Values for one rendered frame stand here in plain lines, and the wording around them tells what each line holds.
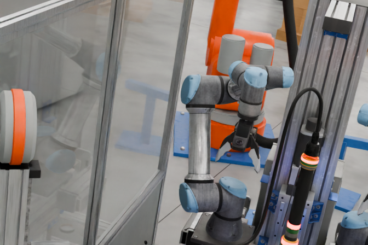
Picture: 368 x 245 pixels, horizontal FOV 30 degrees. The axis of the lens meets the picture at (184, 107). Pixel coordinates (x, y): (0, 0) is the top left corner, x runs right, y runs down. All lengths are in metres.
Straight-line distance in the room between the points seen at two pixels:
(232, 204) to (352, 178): 3.51
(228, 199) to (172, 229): 2.12
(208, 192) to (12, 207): 1.27
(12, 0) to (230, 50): 1.78
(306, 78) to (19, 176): 1.47
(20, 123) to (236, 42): 4.33
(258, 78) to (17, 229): 0.99
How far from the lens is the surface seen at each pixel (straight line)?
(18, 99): 1.43
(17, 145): 1.41
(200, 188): 2.66
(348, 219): 2.70
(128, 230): 3.03
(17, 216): 1.56
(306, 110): 2.74
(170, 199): 5.14
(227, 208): 2.72
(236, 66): 2.34
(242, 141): 2.24
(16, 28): 1.64
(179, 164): 5.68
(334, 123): 2.73
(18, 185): 1.50
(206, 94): 2.65
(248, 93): 2.24
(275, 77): 2.36
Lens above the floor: 2.49
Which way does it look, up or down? 21 degrees down
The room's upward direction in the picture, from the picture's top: 9 degrees clockwise
